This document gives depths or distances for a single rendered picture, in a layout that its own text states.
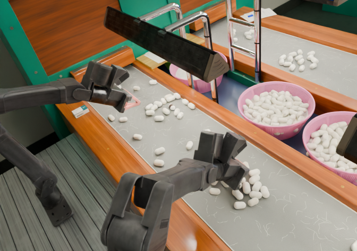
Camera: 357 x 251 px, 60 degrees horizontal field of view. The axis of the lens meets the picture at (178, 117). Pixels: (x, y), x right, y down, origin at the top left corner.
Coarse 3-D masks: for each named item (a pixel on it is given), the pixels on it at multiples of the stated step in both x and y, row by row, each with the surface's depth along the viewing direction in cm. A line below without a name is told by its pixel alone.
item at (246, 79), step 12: (228, 0) 120; (228, 12) 123; (228, 24) 127; (240, 24) 121; (252, 24) 117; (228, 36) 130; (240, 48) 129; (228, 72) 143; (240, 72) 139; (252, 84) 133
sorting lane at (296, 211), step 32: (160, 96) 131; (128, 128) 118; (160, 128) 115; (192, 128) 112; (224, 128) 109; (256, 160) 95; (192, 192) 90; (224, 192) 89; (288, 192) 85; (320, 192) 83; (224, 224) 81; (256, 224) 79; (288, 224) 78; (320, 224) 76; (352, 224) 75
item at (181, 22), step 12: (156, 12) 103; (180, 12) 109; (204, 12) 97; (168, 24) 92; (180, 24) 93; (204, 24) 99; (180, 36) 115; (204, 36) 102; (192, 84) 128; (216, 84) 114; (216, 96) 118
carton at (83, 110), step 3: (84, 105) 128; (78, 108) 127; (81, 108) 126; (84, 108) 126; (87, 108) 126; (72, 111) 126; (75, 111) 125; (78, 111) 125; (81, 111) 125; (84, 111) 126; (87, 111) 126; (75, 114) 124; (78, 114) 124; (81, 114) 125; (75, 117) 125
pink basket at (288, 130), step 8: (248, 88) 120; (256, 88) 121; (272, 88) 121; (280, 88) 120; (288, 88) 118; (296, 88) 116; (240, 96) 117; (248, 96) 120; (304, 96) 113; (240, 104) 115; (312, 104) 108; (240, 112) 110; (312, 112) 103; (248, 120) 106; (304, 120) 101; (264, 128) 104; (272, 128) 103; (280, 128) 102; (288, 128) 102; (280, 136) 107; (288, 136) 108
